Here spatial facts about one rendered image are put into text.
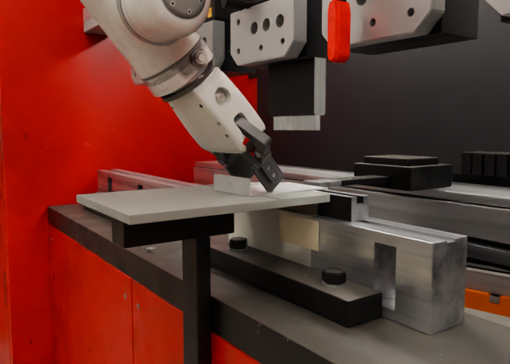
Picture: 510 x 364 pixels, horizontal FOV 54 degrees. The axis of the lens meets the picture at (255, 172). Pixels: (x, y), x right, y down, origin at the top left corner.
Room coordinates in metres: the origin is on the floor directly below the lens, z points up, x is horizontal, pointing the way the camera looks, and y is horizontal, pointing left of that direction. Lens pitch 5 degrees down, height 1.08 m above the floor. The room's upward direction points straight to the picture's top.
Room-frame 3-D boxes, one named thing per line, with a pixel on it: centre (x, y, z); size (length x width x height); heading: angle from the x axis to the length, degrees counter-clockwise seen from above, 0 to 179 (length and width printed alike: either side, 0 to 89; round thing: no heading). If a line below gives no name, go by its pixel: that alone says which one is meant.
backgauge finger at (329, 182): (0.80, -0.19, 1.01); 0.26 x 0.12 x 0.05; 125
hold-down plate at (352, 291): (0.64, -0.03, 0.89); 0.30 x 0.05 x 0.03; 35
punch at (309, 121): (0.71, -0.06, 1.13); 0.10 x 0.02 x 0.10; 35
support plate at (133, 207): (0.62, 0.06, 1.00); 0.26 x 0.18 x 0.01; 125
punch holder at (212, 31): (0.89, 0.07, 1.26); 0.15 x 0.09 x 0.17; 35
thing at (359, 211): (0.68, -0.07, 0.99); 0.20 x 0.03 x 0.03; 35
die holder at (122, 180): (1.16, 0.26, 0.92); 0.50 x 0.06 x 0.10; 35
